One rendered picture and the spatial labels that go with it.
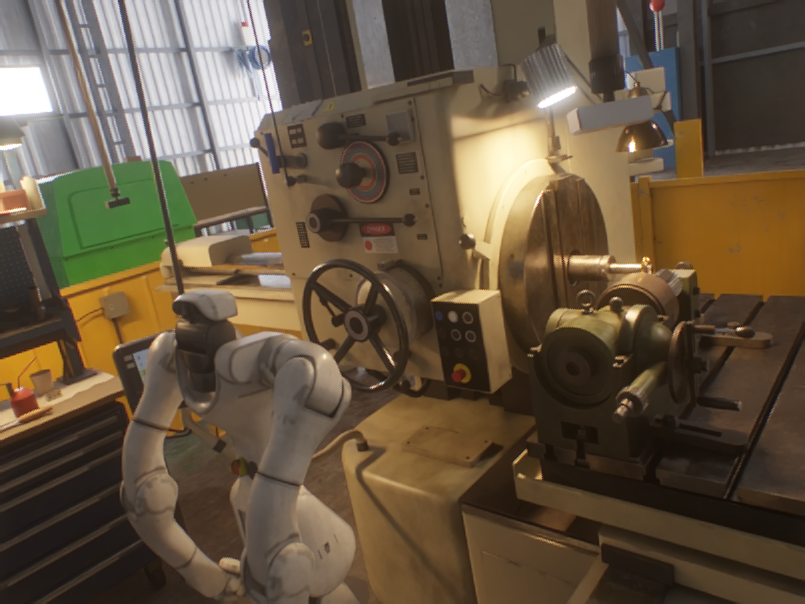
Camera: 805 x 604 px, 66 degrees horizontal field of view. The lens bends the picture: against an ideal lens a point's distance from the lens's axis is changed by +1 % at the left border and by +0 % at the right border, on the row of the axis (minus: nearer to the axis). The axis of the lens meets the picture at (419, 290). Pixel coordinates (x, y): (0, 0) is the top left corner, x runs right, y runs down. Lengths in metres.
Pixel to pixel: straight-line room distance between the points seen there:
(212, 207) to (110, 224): 4.73
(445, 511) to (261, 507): 1.19
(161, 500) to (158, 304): 2.84
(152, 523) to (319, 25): 2.03
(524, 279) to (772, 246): 2.37
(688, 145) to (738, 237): 3.58
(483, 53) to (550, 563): 1.65
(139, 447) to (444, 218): 0.89
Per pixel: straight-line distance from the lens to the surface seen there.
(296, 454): 1.04
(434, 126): 1.61
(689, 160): 7.39
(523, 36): 2.21
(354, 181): 1.70
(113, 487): 2.95
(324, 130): 1.78
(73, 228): 5.37
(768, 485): 1.44
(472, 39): 2.31
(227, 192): 10.22
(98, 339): 4.08
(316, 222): 1.86
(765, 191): 3.81
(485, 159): 1.72
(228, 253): 3.09
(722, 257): 3.93
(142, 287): 4.16
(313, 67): 2.84
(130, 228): 5.50
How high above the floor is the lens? 1.78
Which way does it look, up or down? 15 degrees down
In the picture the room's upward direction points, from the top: 10 degrees counter-clockwise
